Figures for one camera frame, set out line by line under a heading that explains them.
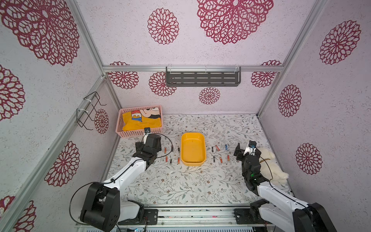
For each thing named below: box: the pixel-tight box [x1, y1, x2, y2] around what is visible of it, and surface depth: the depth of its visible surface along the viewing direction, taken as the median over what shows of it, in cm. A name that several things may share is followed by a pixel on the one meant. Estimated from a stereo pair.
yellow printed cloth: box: [122, 106, 162, 132], surface depth 111 cm
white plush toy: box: [257, 146, 289, 185], surface depth 81 cm
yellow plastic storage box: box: [180, 131, 207, 167], surface depth 101 cm
